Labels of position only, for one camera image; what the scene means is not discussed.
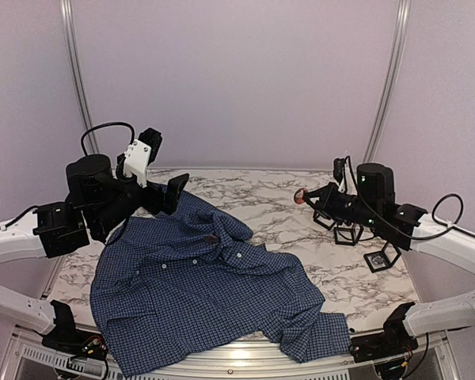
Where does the brown round brooch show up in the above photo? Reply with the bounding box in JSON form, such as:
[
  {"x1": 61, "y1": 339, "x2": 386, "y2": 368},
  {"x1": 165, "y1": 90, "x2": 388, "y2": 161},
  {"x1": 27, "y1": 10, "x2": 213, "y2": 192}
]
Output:
[{"x1": 204, "y1": 235, "x2": 219, "y2": 244}]

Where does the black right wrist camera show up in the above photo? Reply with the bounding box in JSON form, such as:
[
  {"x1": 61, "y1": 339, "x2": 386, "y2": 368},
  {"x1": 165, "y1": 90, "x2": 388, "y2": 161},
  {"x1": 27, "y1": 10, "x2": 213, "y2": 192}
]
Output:
[{"x1": 332, "y1": 157, "x2": 348, "y2": 184}]

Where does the black frame stand near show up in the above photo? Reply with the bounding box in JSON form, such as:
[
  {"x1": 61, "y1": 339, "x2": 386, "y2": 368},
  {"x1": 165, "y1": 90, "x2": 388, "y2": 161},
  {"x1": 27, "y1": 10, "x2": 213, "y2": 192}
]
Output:
[{"x1": 363, "y1": 242, "x2": 401, "y2": 273}]

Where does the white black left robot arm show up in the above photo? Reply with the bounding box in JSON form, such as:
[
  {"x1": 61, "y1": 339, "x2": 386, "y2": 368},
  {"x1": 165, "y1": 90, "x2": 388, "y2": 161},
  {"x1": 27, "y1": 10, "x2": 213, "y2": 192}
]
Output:
[{"x1": 0, "y1": 154, "x2": 189, "y2": 352}]

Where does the aluminium front rail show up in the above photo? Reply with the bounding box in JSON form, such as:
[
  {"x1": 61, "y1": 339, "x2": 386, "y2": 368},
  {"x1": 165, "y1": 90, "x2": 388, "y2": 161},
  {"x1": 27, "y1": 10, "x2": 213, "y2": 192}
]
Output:
[{"x1": 0, "y1": 329, "x2": 461, "y2": 379}]

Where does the white blue round brooch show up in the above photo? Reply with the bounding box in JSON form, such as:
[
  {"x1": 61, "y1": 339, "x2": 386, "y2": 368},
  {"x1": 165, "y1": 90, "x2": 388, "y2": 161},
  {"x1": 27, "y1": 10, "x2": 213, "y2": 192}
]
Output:
[{"x1": 371, "y1": 256, "x2": 386, "y2": 267}]

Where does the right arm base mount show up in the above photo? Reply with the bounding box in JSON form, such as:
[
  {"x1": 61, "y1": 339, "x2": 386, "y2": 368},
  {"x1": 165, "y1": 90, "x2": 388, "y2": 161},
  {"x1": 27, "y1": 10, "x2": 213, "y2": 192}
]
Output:
[{"x1": 348, "y1": 302, "x2": 419, "y2": 363}]

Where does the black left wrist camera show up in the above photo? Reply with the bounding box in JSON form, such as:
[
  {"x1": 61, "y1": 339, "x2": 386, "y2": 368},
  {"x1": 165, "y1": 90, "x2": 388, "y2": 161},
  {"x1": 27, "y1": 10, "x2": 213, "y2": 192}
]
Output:
[{"x1": 139, "y1": 127, "x2": 162, "y2": 164}]

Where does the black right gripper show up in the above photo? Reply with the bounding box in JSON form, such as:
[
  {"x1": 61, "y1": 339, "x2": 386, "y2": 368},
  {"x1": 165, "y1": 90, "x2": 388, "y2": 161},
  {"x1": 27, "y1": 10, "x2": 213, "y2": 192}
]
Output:
[{"x1": 303, "y1": 181, "x2": 381, "y2": 230}]

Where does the orange rimmed round brooch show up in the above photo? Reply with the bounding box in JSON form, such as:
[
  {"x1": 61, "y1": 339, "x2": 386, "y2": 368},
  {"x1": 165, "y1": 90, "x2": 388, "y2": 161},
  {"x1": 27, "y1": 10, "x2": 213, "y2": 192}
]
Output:
[{"x1": 294, "y1": 188, "x2": 306, "y2": 204}]

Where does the black frame stand far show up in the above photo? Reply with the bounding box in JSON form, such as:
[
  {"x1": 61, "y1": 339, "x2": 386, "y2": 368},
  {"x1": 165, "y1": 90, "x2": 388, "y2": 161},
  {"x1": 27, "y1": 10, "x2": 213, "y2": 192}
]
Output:
[{"x1": 313, "y1": 211, "x2": 336, "y2": 231}]

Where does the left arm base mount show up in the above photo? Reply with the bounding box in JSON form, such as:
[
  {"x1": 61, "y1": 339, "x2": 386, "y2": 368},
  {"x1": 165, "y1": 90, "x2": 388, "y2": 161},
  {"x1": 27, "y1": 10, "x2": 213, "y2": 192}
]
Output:
[{"x1": 41, "y1": 300, "x2": 108, "y2": 361}]

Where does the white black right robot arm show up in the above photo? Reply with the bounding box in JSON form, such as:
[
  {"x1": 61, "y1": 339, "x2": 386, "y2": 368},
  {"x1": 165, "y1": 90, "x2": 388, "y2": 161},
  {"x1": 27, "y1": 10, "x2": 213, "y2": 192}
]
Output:
[{"x1": 294, "y1": 158, "x2": 475, "y2": 355}]

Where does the blue checked shirt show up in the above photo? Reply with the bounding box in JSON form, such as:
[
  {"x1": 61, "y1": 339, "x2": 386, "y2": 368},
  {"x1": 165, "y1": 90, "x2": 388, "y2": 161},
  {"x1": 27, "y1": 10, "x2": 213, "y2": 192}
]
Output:
[{"x1": 89, "y1": 192, "x2": 350, "y2": 377}]

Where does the black frame stand middle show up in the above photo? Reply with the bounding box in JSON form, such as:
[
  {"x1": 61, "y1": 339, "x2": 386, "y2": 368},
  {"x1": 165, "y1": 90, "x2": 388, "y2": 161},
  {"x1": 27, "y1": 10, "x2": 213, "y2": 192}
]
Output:
[{"x1": 333, "y1": 225, "x2": 363, "y2": 246}]

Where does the black frame stand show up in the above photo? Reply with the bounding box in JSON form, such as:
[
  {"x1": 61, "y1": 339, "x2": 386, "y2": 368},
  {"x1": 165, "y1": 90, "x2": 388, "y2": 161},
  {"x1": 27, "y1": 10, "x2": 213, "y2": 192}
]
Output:
[
  {"x1": 333, "y1": 225, "x2": 363, "y2": 246},
  {"x1": 313, "y1": 211, "x2": 336, "y2": 231},
  {"x1": 363, "y1": 242, "x2": 401, "y2": 273}
]

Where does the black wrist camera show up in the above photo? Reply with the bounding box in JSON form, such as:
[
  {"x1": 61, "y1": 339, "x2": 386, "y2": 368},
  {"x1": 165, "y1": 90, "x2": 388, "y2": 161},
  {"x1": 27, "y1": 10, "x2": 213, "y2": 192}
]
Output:
[
  {"x1": 332, "y1": 157, "x2": 348, "y2": 184},
  {"x1": 139, "y1": 127, "x2": 162, "y2": 164}
]

